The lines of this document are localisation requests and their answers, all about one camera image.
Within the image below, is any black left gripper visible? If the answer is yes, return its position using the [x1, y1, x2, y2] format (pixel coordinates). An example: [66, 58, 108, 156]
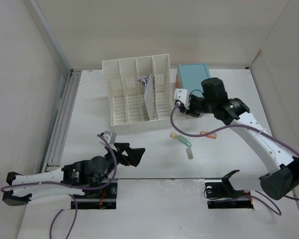
[97, 142, 145, 183]

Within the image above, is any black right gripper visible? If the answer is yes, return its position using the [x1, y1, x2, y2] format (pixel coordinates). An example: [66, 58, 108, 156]
[179, 94, 215, 118]

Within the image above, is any orange correction tape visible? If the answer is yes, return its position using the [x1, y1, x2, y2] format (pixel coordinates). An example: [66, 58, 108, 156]
[200, 131, 217, 139]

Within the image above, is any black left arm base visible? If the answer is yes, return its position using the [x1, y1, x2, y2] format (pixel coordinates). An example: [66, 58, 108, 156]
[74, 179, 118, 210]

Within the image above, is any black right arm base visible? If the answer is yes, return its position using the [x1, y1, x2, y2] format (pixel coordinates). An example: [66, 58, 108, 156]
[203, 170, 254, 209]

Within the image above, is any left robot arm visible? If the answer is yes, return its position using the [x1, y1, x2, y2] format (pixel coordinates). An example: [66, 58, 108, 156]
[1, 143, 146, 206]

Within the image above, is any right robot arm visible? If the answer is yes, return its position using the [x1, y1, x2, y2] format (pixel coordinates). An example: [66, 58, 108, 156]
[174, 78, 299, 200]

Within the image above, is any blue top drawer box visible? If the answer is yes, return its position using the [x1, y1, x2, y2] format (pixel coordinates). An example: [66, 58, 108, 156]
[177, 63, 211, 97]

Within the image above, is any beige eraser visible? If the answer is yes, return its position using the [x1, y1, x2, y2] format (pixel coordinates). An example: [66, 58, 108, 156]
[170, 132, 178, 139]

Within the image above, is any white plastic file organizer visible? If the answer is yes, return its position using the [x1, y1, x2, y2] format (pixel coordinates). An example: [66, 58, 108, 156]
[102, 54, 172, 133]

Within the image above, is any small tan eraser block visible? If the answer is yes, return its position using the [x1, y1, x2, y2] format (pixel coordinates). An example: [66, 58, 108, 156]
[186, 147, 193, 159]

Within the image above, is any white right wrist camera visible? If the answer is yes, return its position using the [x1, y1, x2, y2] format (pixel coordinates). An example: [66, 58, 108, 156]
[174, 88, 190, 110]

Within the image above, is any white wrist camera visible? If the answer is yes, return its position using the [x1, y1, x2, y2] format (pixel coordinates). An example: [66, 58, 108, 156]
[174, 88, 190, 110]
[101, 130, 117, 145]

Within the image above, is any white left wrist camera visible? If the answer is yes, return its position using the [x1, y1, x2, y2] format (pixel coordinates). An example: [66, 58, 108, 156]
[101, 130, 117, 145]

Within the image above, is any aluminium frame rail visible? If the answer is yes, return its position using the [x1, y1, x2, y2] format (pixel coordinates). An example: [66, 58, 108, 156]
[39, 69, 82, 173]

